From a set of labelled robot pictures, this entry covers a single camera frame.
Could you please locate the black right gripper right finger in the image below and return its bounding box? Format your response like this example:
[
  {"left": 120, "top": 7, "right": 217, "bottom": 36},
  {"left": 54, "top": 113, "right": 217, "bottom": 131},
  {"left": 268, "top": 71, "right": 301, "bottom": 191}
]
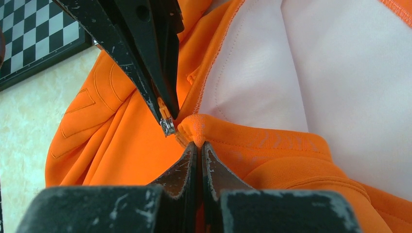
[{"left": 202, "top": 142, "right": 361, "bottom": 233}]

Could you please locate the black white checkerboard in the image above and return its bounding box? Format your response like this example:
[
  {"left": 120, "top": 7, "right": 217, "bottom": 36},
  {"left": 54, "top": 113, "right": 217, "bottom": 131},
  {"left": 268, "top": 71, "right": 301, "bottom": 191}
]
[{"left": 0, "top": 0, "right": 92, "bottom": 90}]

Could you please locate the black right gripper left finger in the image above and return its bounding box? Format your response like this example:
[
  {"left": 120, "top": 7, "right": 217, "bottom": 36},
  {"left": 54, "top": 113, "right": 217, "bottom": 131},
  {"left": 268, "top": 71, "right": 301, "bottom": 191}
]
[{"left": 17, "top": 142, "right": 197, "bottom": 233}]

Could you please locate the orange fleece jacket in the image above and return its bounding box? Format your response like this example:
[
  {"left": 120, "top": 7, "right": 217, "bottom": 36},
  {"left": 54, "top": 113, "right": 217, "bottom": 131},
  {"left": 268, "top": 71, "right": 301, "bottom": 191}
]
[{"left": 45, "top": 0, "right": 412, "bottom": 233}]

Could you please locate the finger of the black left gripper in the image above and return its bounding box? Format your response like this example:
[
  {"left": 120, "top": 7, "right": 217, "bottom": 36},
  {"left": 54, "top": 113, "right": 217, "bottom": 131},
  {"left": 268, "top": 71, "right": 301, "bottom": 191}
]
[
  {"left": 97, "top": 0, "right": 184, "bottom": 120},
  {"left": 58, "top": 0, "right": 163, "bottom": 122}
]

